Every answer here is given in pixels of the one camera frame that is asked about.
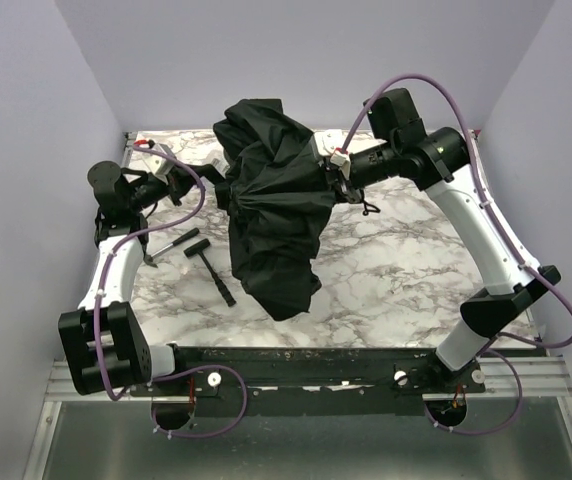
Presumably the dark green folding umbrella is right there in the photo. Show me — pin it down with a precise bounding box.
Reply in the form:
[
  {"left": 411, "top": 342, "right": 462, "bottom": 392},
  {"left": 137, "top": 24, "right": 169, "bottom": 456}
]
[{"left": 213, "top": 99, "right": 341, "bottom": 321}]

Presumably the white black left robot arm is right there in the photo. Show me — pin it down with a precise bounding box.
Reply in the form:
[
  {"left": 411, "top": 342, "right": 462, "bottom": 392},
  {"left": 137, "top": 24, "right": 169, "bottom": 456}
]
[{"left": 58, "top": 159, "right": 224, "bottom": 400}]

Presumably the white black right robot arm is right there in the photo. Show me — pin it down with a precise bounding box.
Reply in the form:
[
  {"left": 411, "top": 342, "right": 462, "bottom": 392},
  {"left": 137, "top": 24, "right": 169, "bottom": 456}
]
[{"left": 311, "top": 88, "right": 561, "bottom": 374}]

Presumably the black rubber mallet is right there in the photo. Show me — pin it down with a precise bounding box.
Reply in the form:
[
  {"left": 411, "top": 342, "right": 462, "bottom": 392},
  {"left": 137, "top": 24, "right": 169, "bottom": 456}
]
[{"left": 184, "top": 239, "right": 236, "bottom": 307}]

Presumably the small steel claw hammer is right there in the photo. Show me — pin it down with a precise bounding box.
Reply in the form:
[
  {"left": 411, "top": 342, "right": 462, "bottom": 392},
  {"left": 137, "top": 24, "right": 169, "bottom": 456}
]
[{"left": 143, "top": 228, "right": 200, "bottom": 268}]

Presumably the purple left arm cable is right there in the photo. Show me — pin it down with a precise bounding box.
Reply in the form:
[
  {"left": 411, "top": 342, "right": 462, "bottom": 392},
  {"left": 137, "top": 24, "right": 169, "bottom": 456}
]
[{"left": 93, "top": 142, "right": 207, "bottom": 402}]

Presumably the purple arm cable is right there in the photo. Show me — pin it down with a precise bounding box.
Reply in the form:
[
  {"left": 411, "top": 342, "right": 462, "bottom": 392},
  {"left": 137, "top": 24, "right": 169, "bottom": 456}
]
[
  {"left": 340, "top": 73, "right": 572, "bottom": 351},
  {"left": 93, "top": 142, "right": 207, "bottom": 402}
]

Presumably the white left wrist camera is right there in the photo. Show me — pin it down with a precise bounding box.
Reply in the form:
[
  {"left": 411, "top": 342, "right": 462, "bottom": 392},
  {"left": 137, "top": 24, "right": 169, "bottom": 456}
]
[{"left": 134, "top": 139, "right": 175, "bottom": 183}]

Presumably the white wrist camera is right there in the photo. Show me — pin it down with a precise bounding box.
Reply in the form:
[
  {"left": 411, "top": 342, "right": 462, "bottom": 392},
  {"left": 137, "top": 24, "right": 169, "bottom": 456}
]
[
  {"left": 134, "top": 139, "right": 175, "bottom": 183},
  {"left": 312, "top": 129, "right": 351, "bottom": 179}
]

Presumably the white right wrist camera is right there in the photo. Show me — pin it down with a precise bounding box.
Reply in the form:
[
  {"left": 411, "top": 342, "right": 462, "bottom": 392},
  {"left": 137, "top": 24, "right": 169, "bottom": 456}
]
[{"left": 312, "top": 129, "right": 351, "bottom": 179}]

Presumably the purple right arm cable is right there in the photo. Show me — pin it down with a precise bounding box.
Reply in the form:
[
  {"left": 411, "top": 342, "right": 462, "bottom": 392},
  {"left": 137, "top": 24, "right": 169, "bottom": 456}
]
[{"left": 340, "top": 73, "right": 572, "bottom": 351}]

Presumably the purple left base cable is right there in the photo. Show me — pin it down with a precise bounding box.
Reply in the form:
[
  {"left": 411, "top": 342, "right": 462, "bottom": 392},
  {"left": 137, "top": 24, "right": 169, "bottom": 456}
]
[{"left": 148, "top": 364, "right": 250, "bottom": 442}]

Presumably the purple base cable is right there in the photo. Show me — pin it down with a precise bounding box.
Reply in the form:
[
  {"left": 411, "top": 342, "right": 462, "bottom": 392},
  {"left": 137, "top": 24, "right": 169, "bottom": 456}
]
[
  {"left": 148, "top": 364, "right": 250, "bottom": 442},
  {"left": 425, "top": 349, "right": 525, "bottom": 437}
]

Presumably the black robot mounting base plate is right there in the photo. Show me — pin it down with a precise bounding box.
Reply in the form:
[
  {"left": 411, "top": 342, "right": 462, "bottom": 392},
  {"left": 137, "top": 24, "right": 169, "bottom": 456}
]
[{"left": 129, "top": 346, "right": 485, "bottom": 423}]

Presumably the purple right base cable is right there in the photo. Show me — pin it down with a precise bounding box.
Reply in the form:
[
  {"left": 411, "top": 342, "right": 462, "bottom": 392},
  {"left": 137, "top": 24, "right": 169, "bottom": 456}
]
[{"left": 425, "top": 349, "right": 525, "bottom": 437}]

